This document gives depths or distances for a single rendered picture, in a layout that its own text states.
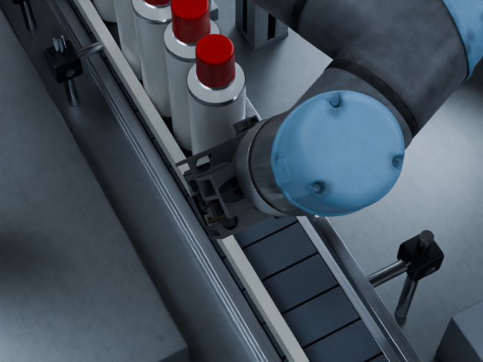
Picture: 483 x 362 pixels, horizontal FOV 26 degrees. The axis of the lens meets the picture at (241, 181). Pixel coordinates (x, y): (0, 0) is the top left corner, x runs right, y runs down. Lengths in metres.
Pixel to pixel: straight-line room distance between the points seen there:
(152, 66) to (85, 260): 0.20
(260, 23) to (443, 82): 0.49
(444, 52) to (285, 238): 0.37
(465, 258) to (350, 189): 0.46
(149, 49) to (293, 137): 0.38
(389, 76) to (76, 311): 0.44
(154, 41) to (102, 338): 0.28
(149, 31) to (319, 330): 0.31
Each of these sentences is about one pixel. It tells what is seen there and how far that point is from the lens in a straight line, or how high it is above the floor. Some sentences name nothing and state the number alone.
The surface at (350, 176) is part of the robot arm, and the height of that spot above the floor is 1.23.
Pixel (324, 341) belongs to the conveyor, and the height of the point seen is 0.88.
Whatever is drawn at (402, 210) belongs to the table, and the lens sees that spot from 1.09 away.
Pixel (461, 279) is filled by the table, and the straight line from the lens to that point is 1.07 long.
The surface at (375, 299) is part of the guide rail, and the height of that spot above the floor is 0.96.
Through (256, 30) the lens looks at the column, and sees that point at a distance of 1.16.
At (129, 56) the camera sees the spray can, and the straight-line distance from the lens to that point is 1.08.
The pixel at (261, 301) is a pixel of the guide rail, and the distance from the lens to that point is 0.94.
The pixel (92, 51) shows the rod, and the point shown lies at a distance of 1.10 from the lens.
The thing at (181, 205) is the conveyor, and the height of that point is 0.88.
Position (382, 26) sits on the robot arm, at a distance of 0.69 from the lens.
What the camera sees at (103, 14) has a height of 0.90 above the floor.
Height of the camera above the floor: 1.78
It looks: 60 degrees down
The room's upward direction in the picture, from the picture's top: straight up
